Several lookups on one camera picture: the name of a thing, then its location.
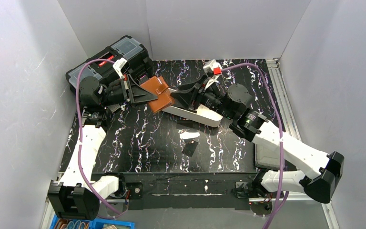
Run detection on white oblong tray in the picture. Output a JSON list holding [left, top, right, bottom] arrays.
[[162, 105, 223, 127]]

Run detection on brown leather card holder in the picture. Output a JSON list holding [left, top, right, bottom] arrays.
[[141, 76, 175, 113]]

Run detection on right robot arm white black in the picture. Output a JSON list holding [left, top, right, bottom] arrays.
[[171, 83, 345, 204]]

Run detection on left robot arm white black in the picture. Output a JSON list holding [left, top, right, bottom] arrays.
[[48, 74, 170, 220]]

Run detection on black VIP card on mat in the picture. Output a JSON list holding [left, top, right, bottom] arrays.
[[182, 139, 198, 157]]

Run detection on black toolbox clear lids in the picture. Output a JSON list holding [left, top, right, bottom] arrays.
[[65, 35, 153, 93]]

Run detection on blue plastic bin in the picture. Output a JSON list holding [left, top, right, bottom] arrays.
[[49, 215, 135, 229]]

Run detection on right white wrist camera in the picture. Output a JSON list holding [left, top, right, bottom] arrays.
[[203, 60, 222, 89]]

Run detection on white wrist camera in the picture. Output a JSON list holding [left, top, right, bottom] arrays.
[[112, 58, 128, 80], [203, 60, 222, 89]]

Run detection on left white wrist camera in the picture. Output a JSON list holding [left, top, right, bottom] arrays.
[[112, 58, 128, 80]]

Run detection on aluminium frame rail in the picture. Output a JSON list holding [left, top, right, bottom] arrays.
[[41, 59, 340, 229]]

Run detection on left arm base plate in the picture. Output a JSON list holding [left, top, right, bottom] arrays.
[[114, 182, 143, 199]]

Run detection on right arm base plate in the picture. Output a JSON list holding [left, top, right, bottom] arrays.
[[231, 180, 277, 202]]

